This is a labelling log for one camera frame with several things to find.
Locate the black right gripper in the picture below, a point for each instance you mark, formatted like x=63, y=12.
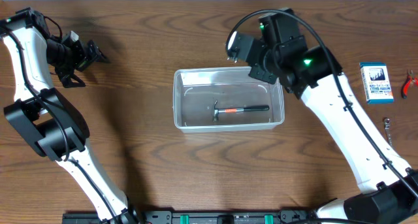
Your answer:
x=258, y=73

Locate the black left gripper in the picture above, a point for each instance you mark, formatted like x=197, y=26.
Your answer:
x=82, y=57

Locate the small claw hammer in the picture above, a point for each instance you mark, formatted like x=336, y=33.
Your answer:
x=218, y=111

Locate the clear plastic container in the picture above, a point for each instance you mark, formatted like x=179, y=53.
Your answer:
x=196, y=90

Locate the blue white cardboard box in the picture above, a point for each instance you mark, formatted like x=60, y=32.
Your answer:
x=377, y=86

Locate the silver combination wrench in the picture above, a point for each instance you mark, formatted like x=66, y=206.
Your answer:
x=387, y=125

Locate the red handled pliers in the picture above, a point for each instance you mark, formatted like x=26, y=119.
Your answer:
x=410, y=80

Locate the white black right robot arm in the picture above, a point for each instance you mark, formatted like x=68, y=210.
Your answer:
x=387, y=183

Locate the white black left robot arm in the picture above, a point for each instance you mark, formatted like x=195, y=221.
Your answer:
x=48, y=122

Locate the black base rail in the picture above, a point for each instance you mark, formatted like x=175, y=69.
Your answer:
x=279, y=217

